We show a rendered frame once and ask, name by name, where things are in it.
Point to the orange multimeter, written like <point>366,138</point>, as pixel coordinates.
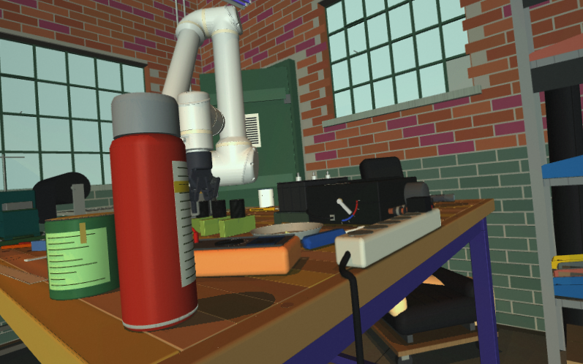
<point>245,255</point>

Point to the blue-legged workbench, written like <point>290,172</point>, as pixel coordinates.
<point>291,313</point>

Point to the black rounded block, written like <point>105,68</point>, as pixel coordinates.
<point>381,168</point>

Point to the grid window with sill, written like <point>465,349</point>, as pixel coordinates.
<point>397,50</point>

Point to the grey black cylinder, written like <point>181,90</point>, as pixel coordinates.
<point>417,197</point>

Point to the black round motor housing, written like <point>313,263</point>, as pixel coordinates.
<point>61,189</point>

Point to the green holder block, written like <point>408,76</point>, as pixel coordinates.
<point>205,225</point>
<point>237,225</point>

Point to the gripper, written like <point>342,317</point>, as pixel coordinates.
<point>198,160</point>

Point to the grey shelf unit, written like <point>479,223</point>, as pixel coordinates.
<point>569,172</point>

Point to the black heater control panel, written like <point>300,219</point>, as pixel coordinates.
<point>342,200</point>

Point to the green labelled tin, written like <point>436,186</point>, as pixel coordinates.
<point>81,255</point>

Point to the black box under table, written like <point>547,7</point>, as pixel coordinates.
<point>438,303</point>

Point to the white power strip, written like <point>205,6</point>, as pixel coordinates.
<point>387,238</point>

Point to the yellow pencil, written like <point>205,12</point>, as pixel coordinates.
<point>262,208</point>

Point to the large grid window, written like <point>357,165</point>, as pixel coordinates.
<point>43,111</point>

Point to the white cylinder cup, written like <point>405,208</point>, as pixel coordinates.
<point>266,197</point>

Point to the grey round dish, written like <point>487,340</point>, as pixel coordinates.
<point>287,229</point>

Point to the green metal cabinet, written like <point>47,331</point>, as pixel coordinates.
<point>278,106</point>

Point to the red spray can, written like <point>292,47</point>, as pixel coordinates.
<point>152,217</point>

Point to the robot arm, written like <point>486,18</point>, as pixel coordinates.
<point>225,91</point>

